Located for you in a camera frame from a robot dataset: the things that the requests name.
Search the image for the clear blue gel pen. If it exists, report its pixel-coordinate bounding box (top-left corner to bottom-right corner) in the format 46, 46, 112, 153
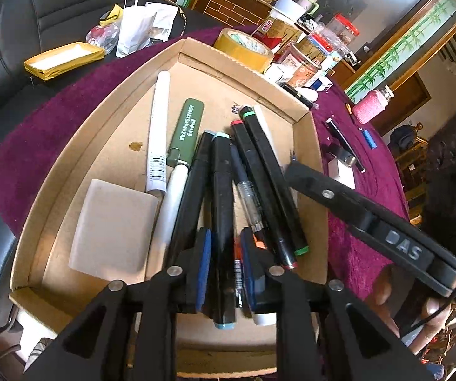
229, 144, 270, 249

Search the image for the orange label plastic jar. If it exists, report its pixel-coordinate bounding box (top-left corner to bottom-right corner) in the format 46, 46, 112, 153
285, 42, 324, 88

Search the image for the black tube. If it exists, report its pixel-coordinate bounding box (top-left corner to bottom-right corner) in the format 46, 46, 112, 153
281, 83, 318, 109

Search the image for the clear plastic bag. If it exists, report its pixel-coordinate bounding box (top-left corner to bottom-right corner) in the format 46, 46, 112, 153
85, 23, 120, 55

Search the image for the yellow plastic bag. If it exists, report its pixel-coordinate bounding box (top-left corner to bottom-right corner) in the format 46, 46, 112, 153
100, 5, 124, 25

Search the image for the clear jar red lid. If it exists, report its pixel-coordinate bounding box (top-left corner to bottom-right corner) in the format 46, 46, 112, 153
327, 13, 360, 46

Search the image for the flat yellow box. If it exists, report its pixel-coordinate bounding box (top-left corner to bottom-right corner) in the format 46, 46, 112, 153
24, 41, 106, 83

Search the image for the pink wrapped jar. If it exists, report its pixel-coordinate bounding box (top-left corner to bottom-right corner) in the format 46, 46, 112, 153
351, 88, 392, 125

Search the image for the black marker light-blue cap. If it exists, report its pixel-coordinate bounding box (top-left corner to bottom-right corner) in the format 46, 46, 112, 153
211, 132, 237, 330

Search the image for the dark backpack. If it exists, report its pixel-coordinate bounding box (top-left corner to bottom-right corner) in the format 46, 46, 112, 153
389, 124, 421, 151

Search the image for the long black marker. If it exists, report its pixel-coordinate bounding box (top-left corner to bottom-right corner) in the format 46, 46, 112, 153
325, 118, 367, 174

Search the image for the small white barcode box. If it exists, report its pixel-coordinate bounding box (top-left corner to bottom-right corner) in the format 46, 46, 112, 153
266, 64, 290, 85

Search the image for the plain white marker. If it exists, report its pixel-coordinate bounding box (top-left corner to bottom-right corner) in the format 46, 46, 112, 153
253, 105, 290, 179

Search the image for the white glue bottle orange cap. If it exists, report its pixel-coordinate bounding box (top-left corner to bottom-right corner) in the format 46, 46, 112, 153
234, 236, 279, 327

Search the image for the white marker with barcode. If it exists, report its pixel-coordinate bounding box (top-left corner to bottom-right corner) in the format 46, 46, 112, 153
145, 71, 172, 198

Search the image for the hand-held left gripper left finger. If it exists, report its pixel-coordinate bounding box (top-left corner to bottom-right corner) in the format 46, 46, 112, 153
23, 227, 213, 381

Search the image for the white power bank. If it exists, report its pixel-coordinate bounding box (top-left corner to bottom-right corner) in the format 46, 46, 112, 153
68, 179, 160, 283

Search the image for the white lidded cup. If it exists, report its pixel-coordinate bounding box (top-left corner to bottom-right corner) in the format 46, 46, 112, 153
270, 0, 306, 22

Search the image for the yellow tape roll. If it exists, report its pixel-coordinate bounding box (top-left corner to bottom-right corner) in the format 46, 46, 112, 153
214, 28, 275, 74

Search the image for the cardboard tray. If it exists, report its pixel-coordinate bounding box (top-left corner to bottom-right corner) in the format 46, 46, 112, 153
9, 37, 330, 378

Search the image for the person's right hand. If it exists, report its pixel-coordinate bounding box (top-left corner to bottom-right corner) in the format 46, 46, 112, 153
365, 264, 453, 352

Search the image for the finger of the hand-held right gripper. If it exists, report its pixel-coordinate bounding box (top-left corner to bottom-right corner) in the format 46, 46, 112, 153
284, 161, 376, 243

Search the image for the black marker green cap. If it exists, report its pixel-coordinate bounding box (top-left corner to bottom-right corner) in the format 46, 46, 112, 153
238, 104, 311, 257

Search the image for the black marker grey cap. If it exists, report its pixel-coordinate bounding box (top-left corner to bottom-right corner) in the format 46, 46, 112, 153
164, 129, 215, 272

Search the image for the black cable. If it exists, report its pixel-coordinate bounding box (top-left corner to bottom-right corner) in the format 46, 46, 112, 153
408, 282, 456, 332

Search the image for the white power adapter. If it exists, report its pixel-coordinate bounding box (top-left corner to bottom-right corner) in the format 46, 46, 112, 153
328, 160, 356, 190

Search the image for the white plastic bag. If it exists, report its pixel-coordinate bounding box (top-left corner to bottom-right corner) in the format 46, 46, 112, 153
144, 2, 180, 43

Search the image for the black leather sofa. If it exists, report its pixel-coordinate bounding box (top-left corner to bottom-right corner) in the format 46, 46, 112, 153
0, 0, 185, 370

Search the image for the cream tumbler with straw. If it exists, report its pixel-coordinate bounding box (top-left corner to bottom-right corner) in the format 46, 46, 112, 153
298, 0, 324, 18

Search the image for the thin white pen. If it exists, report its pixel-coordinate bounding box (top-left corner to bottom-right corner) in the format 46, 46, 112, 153
154, 162, 191, 257

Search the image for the black marker red cap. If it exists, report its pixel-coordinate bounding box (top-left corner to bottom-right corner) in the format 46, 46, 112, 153
230, 119, 299, 271

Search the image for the white paper bag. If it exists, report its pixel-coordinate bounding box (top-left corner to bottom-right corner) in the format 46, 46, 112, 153
116, 0, 158, 58

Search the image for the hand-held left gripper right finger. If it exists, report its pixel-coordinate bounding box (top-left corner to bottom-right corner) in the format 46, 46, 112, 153
240, 227, 427, 381

